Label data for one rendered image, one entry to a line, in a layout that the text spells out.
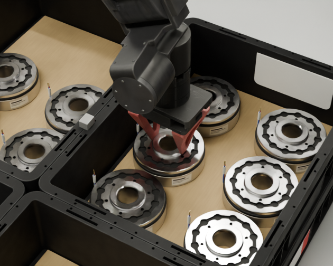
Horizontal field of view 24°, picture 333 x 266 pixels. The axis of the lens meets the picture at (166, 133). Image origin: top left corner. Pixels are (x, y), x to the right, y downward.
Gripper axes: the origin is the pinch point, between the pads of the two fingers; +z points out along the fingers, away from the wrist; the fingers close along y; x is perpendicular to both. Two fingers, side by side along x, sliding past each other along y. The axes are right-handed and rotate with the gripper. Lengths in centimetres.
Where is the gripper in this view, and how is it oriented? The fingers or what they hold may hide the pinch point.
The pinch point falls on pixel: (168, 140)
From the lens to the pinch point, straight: 109.1
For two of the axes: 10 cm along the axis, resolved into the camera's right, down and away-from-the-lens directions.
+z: 0.1, 6.9, 7.3
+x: 5.5, -6.1, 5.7
